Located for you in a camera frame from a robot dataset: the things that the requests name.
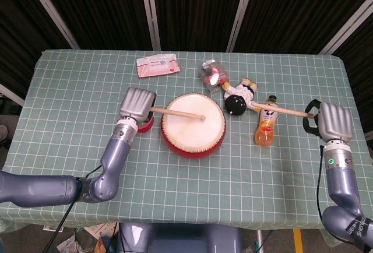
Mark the pink wet wipes pack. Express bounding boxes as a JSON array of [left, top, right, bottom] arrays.
[[136, 52, 181, 79]]

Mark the white paper leaflet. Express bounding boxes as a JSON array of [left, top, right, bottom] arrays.
[[83, 222, 118, 240]]

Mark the red tape roll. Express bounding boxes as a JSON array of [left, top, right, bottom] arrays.
[[136, 117, 154, 133]]

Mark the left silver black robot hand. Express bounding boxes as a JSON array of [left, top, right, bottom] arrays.
[[118, 87, 157, 125]]

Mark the wooden drumstick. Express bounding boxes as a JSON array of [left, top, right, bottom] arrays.
[[151, 107, 206, 120], [251, 101, 317, 119]]

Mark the red and white drum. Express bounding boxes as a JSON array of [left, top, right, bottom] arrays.
[[160, 92, 227, 160]]

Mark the orange drink bottle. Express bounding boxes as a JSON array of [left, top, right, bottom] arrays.
[[254, 94, 277, 147]]

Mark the green checked tablecloth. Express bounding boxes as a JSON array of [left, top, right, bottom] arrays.
[[0, 49, 373, 233]]

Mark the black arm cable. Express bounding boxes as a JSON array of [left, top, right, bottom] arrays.
[[43, 164, 103, 253], [315, 145, 346, 241]]

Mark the orange snack package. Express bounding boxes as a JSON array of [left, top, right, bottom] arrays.
[[94, 235, 111, 253]]

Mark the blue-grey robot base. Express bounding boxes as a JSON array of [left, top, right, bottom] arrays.
[[116, 222, 244, 253]]

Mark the dark brown curtain panel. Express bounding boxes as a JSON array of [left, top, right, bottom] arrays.
[[0, 0, 72, 96], [233, 0, 373, 53], [332, 16, 373, 131], [151, 0, 248, 52], [34, 0, 154, 50]]

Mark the white table leg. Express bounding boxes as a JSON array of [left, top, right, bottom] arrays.
[[255, 226, 265, 253]]

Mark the crumpled white plastic bag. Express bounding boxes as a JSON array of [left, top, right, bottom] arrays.
[[57, 235, 77, 253]]

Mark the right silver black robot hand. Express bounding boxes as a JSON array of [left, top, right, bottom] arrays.
[[304, 99, 354, 143]]

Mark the black-haired plush doll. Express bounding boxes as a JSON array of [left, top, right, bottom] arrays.
[[223, 78, 262, 117]]

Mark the clear plastic toy box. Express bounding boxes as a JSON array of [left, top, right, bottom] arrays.
[[198, 59, 230, 93]]

